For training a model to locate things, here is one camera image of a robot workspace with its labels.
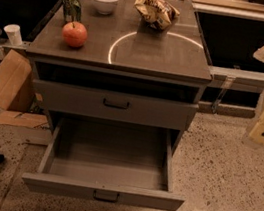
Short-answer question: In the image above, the grey drawer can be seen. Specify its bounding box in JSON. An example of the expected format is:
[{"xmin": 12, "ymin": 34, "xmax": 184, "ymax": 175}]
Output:
[
  {"xmin": 22, "ymin": 116, "xmax": 184, "ymax": 211},
  {"xmin": 33, "ymin": 79, "xmax": 198, "ymax": 130}
]

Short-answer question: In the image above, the grey top drawer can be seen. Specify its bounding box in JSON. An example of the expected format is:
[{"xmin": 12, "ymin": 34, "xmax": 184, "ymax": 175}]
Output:
[{"xmin": 33, "ymin": 79, "xmax": 198, "ymax": 130}]

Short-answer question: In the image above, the grey drawer cabinet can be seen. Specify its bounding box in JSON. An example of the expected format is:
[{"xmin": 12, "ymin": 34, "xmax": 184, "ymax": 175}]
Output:
[{"xmin": 27, "ymin": 0, "xmax": 212, "ymax": 146}]

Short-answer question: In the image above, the crumpled chip bag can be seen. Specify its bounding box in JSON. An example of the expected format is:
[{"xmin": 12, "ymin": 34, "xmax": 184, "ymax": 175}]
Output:
[{"xmin": 134, "ymin": 0, "xmax": 180, "ymax": 31}]

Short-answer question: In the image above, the red apple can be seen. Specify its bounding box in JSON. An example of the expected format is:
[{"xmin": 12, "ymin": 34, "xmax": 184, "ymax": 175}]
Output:
[{"xmin": 62, "ymin": 21, "xmax": 88, "ymax": 48}]

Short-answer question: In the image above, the green soda can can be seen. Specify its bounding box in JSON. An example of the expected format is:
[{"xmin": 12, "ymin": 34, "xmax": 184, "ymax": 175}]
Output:
[{"xmin": 62, "ymin": 0, "xmax": 82, "ymax": 23}]

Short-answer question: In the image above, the flat cardboard piece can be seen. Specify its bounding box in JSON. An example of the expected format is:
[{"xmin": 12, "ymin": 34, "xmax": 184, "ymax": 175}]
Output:
[{"xmin": 0, "ymin": 111, "xmax": 48, "ymax": 129}]

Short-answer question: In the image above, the brown cardboard box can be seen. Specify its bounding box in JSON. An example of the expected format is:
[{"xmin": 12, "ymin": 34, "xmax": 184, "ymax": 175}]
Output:
[{"xmin": 0, "ymin": 50, "xmax": 34, "ymax": 112}]

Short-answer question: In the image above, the white paper cup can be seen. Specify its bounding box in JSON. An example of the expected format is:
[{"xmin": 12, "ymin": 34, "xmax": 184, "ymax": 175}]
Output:
[{"xmin": 3, "ymin": 24, "xmax": 23, "ymax": 46}]

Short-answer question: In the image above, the clear acrylic bracket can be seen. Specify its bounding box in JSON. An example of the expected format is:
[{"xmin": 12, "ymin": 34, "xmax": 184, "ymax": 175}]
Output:
[{"xmin": 211, "ymin": 76, "xmax": 236, "ymax": 114}]

